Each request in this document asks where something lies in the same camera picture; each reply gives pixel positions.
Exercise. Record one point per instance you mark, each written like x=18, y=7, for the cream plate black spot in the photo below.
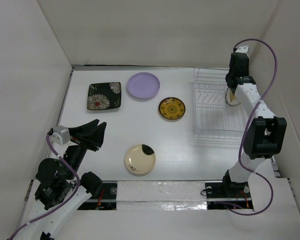
x=140, y=159

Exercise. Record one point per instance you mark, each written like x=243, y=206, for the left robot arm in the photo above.
x=61, y=190

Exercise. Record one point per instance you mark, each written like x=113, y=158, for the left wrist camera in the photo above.
x=60, y=135

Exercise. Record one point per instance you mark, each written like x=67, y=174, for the bamboo pattern square plate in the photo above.
x=230, y=96

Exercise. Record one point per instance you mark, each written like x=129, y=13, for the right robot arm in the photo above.
x=264, y=132

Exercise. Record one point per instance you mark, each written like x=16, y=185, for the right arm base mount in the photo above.
x=218, y=197

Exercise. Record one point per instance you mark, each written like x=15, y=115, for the white plate red characters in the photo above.
x=232, y=102

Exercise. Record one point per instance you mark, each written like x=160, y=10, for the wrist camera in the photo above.
x=60, y=135
x=241, y=49

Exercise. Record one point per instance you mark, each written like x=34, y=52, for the black floral square plate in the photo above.
x=104, y=96

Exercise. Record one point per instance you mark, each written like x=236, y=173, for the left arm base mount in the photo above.
x=105, y=200

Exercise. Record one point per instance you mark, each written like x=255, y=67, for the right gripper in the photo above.
x=247, y=66

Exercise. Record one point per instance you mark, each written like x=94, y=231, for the white wire dish rack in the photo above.
x=216, y=117

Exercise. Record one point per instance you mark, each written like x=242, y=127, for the yellow brown patterned plate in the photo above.
x=172, y=108

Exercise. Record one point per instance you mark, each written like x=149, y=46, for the lavender round plate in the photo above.
x=143, y=85

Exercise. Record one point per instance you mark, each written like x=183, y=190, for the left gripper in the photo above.
x=78, y=134

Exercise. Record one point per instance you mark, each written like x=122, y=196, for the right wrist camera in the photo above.
x=241, y=49

